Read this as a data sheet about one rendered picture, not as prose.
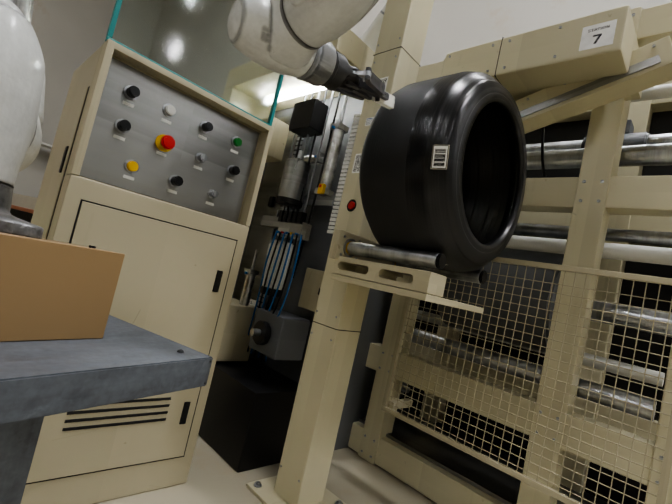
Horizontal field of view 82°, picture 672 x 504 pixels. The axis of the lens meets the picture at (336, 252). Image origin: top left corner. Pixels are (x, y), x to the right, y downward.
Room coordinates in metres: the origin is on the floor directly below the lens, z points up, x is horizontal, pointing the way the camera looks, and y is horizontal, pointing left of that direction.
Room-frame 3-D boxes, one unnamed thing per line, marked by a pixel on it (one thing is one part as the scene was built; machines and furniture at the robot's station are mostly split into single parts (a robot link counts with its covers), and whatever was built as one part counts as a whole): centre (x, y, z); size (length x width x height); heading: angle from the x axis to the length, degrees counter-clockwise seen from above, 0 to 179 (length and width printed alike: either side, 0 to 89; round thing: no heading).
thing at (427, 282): (1.17, -0.16, 0.84); 0.36 x 0.09 x 0.06; 45
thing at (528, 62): (1.40, -0.56, 1.71); 0.61 x 0.25 x 0.15; 45
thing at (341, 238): (1.40, -0.13, 0.90); 0.40 x 0.03 x 0.10; 135
